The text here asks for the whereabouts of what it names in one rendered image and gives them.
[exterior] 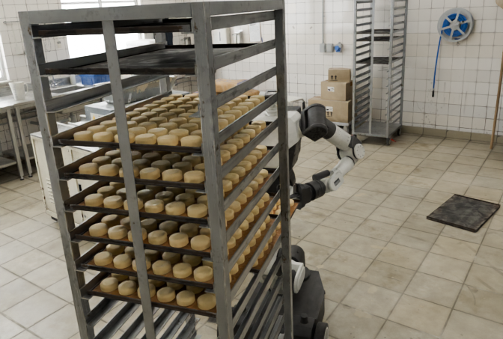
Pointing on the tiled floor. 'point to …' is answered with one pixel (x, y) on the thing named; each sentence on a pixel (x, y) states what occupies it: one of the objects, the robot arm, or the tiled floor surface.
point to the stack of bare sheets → (464, 212)
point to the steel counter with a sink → (59, 88)
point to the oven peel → (502, 55)
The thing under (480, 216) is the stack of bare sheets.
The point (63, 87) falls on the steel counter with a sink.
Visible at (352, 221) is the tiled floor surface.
